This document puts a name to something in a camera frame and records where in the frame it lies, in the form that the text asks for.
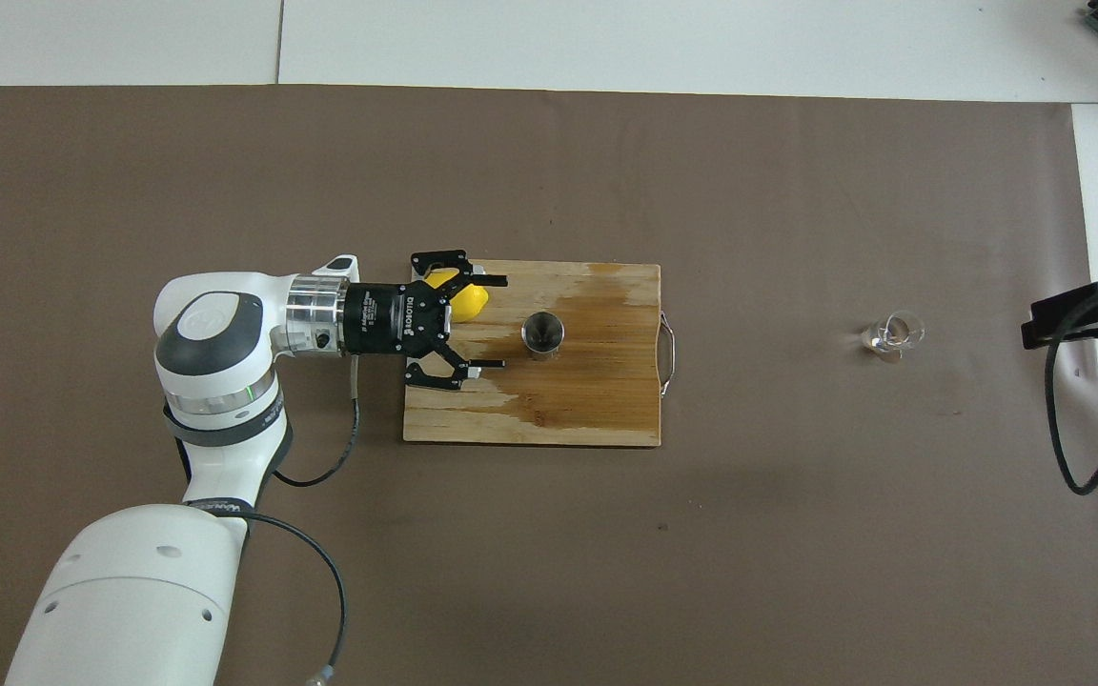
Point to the brown paper table mat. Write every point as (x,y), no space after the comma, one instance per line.
(606,572)

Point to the small clear glass cup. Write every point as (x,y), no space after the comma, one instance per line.
(892,335)

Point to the wooden cutting board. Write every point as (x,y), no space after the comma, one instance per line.
(587,400)

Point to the steel double jigger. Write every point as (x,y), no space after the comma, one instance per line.
(543,333)

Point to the yellow lemon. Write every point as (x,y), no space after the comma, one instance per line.
(471,305)

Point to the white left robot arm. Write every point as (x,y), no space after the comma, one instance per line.
(130,591)

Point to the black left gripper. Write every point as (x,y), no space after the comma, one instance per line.
(387,319)

